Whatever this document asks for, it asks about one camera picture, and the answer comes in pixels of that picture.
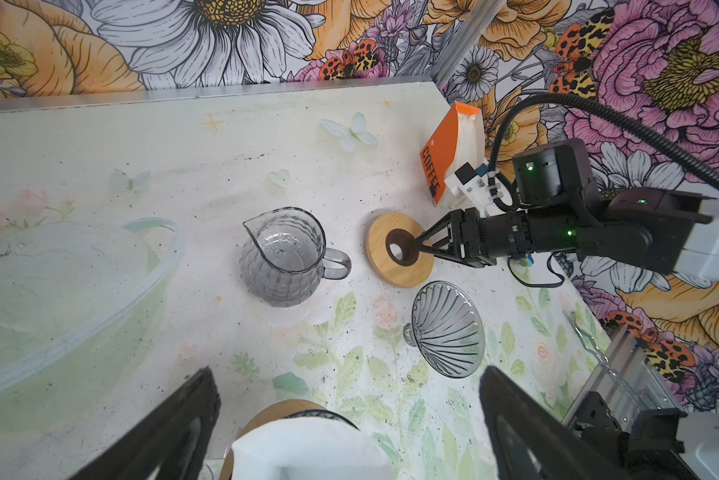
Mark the aluminium front rail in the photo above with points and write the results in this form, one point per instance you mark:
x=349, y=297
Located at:
x=630, y=362

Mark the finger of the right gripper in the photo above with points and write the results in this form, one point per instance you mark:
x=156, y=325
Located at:
x=439, y=235
x=449, y=252

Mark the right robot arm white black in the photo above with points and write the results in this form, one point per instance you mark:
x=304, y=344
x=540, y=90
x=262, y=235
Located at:
x=663, y=231

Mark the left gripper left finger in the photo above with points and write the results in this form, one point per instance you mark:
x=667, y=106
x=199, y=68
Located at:
x=170, y=442

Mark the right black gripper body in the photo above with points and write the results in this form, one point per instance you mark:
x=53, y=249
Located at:
x=557, y=186

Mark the grey glass dripper cone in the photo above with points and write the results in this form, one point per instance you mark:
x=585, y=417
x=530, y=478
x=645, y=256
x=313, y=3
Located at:
x=447, y=329

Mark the clear plastic bowl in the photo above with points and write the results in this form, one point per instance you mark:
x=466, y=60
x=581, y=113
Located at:
x=80, y=305

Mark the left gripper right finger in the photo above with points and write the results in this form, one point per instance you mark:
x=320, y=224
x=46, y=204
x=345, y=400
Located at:
x=528, y=442

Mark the coffee filter pack orange top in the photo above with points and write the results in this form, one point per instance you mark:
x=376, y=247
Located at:
x=459, y=139

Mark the grey ribbed glass pitcher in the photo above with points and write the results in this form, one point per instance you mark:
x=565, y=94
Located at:
x=286, y=257

